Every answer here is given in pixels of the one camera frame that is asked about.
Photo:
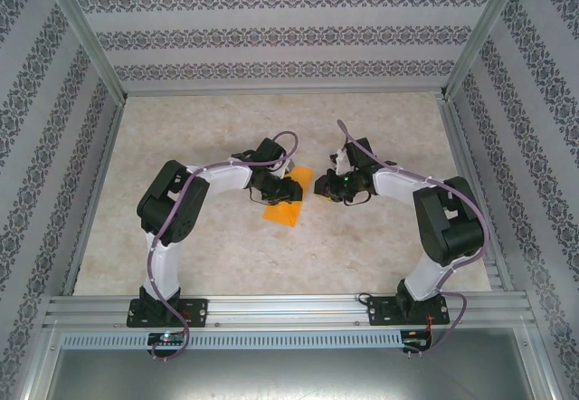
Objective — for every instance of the orange cloth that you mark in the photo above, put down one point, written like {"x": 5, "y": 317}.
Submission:
{"x": 282, "y": 214}

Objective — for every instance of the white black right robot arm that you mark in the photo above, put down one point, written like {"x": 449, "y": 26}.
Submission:
{"x": 398, "y": 183}

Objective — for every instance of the aluminium back rail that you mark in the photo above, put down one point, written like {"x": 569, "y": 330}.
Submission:
{"x": 280, "y": 92}

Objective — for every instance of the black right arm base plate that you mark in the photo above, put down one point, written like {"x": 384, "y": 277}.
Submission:
{"x": 377, "y": 311}

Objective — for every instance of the aluminium mounting rail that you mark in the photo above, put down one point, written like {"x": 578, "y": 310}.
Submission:
{"x": 280, "y": 309}

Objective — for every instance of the grey metal sheet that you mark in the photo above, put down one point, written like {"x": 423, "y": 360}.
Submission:
{"x": 289, "y": 377}

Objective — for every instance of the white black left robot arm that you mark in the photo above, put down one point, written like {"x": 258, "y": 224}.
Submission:
{"x": 226, "y": 177}

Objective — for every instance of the aluminium frame bar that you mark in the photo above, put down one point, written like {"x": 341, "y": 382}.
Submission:
{"x": 43, "y": 364}
{"x": 536, "y": 364}

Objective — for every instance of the aluminium frame post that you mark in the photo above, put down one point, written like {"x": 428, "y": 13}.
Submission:
{"x": 478, "y": 33}
{"x": 87, "y": 33}

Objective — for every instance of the aluminium side rail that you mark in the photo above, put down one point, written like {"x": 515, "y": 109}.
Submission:
{"x": 92, "y": 201}

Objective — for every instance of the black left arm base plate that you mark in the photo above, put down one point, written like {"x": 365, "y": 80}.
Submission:
{"x": 196, "y": 311}

